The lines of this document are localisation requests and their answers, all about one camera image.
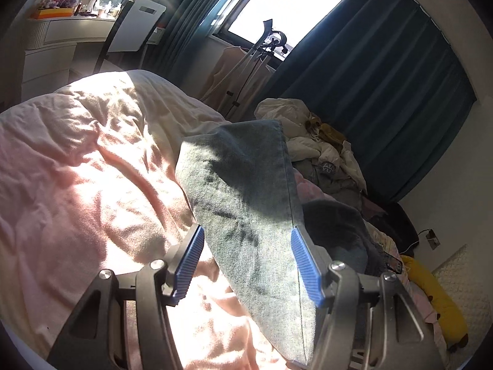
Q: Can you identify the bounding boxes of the mustard yellow cloth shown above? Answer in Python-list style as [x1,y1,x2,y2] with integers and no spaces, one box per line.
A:
[306,117,345,147]

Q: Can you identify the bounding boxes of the narrow teal curtain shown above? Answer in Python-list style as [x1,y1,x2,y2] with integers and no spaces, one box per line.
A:
[144,0,263,85]

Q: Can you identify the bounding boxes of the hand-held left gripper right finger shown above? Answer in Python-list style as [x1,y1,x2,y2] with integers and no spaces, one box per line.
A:
[291,227,443,370]

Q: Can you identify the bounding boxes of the wide teal curtain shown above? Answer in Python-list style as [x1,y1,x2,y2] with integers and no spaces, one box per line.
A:
[266,0,478,205]

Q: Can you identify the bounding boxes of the grey-blue denim jeans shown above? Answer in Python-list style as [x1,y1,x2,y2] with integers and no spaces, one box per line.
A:
[175,119,320,367]

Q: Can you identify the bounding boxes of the yellow plush pillow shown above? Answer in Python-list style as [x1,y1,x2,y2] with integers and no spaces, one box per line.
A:
[401,254,468,351]

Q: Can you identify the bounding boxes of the beige hanging garment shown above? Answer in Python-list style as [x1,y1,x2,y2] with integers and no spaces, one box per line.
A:
[200,46,276,112]

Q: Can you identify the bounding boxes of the grey printed garment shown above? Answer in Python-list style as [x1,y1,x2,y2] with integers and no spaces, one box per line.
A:
[296,154,363,197]

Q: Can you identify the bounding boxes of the white dressing table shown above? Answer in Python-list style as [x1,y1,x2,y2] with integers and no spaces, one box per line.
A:
[23,15,120,97]

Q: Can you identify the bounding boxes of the black garment steamer stand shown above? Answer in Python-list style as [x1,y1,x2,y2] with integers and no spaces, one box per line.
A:
[227,19,289,112]

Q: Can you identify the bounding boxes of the window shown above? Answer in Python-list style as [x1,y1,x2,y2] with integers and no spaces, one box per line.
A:
[227,0,359,62]

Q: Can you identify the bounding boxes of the pink duvet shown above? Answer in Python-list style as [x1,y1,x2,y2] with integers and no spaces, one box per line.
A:
[0,69,293,370]

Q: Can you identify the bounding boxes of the white quilted mat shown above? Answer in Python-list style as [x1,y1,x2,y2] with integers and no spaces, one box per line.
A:
[431,245,490,355]

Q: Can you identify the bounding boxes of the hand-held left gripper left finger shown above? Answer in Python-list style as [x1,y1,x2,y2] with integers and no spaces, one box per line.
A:
[46,224,205,370]

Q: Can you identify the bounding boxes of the black cloth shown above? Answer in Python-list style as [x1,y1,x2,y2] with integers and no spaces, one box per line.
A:
[385,202,418,257]

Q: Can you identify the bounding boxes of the white chair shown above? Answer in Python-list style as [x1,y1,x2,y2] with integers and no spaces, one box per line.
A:
[92,0,168,76]

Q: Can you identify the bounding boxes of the dark blue cloth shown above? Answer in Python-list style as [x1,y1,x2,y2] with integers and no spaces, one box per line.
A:
[302,198,386,274]

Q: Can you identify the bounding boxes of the orange box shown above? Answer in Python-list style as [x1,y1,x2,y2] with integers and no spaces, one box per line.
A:
[31,8,74,20]

